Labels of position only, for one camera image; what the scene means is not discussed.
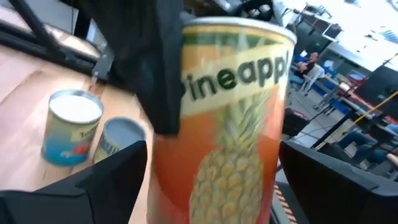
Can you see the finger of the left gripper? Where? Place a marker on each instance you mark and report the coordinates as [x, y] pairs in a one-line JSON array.
[[149, 62]]

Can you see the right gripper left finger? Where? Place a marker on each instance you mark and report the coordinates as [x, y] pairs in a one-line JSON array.
[[93, 202]]

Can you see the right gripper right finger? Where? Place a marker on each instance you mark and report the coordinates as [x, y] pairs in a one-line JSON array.
[[335, 199]]

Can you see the blue yellow tomato can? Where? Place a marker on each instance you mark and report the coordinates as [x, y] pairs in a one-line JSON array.
[[70, 130]]

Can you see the orange pineapple can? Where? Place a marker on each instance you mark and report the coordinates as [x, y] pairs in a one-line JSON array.
[[230, 140]]

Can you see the black hazard-striped floor mat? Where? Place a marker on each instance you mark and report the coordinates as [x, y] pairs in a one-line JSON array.
[[281, 199]]

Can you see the person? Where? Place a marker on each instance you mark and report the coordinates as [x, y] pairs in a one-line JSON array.
[[309, 70], [363, 146]]

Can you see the yellow blue labelled can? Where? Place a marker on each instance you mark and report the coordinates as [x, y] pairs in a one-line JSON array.
[[119, 133]]

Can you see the black case with red trim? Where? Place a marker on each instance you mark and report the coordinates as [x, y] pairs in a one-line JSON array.
[[293, 123]]

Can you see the black aluminium table frame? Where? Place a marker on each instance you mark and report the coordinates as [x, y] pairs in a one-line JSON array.
[[62, 57]]

